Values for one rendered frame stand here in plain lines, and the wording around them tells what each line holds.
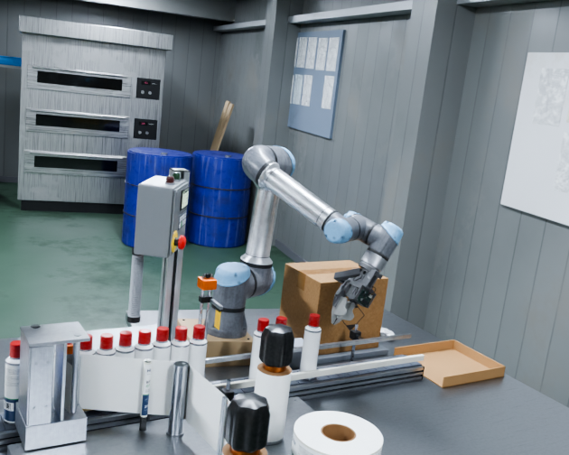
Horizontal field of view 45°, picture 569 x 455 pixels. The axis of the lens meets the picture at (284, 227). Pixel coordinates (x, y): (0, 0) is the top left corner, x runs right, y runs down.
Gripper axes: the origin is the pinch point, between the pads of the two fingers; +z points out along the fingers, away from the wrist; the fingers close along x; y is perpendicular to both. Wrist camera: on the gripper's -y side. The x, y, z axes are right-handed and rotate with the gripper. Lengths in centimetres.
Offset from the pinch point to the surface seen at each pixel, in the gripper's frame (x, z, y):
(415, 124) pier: 123, -134, -170
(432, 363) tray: 54, -5, -3
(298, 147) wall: 212, -131, -426
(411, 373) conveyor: 37.4, 1.6, 5.4
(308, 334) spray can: -7.3, 7.9, 1.9
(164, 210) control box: -69, -1, 0
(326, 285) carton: 5.2, -8.7, -18.2
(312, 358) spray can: -2.1, 13.7, 3.2
